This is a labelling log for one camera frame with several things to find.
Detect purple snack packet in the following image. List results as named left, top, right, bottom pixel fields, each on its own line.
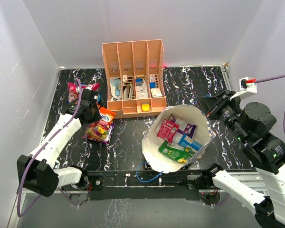
left=169, top=114, right=198, bottom=138

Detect white red small box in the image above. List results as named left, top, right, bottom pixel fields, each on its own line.
left=150, top=87, right=163, bottom=98

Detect pink red snack packet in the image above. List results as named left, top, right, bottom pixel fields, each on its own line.
left=68, top=83, right=101, bottom=104

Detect yellow orange sticky notes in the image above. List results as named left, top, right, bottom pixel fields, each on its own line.
left=141, top=103, right=150, bottom=112

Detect blue snack packet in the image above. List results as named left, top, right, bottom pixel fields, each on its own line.
left=67, top=83, right=101, bottom=109

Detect light blue tape dispenser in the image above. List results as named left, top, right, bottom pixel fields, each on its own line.
left=110, top=78, right=122, bottom=99

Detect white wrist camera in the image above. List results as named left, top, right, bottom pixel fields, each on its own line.
left=81, top=88, right=99, bottom=103
left=230, top=77, right=257, bottom=100

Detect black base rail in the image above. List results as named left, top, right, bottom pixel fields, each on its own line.
left=61, top=170, right=259, bottom=202

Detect orange Fox's candy bag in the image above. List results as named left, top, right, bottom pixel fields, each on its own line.
left=85, top=107, right=116, bottom=142

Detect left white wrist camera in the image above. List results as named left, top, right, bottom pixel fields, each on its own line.
left=81, top=88, right=99, bottom=103

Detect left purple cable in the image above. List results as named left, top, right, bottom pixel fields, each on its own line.
left=16, top=77, right=83, bottom=218

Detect small pink snack packet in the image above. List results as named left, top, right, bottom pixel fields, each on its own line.
left=157, top=119, right=180, bottom=143

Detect green snack packet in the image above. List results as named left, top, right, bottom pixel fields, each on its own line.
left=159, top=141, right=195, bottom=163

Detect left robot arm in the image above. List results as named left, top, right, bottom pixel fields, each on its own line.
left=17, top=88, right=101, bottom=197

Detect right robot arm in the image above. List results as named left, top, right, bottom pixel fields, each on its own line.
left=197, top=90, right=285, bottom=228

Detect blue checkered paper bag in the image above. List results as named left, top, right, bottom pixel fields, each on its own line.
left=142, top=104, right=216, bottom=174

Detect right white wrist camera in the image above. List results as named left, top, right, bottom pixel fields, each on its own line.
left=230, top=77, right=257, bottom=100

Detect orange desk organizer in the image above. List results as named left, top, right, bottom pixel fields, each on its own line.
left=102, top=39, right=166, bottom=119

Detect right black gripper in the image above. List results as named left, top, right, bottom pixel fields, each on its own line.
left=197, top=89, right=248, bottom=143

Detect purple Fox's candy bag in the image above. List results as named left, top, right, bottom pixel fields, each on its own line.
left=82, top=123, right=115, bottom=145

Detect blue eraser block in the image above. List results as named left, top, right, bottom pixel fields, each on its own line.
left=135, top=78, right=143, bottom=86

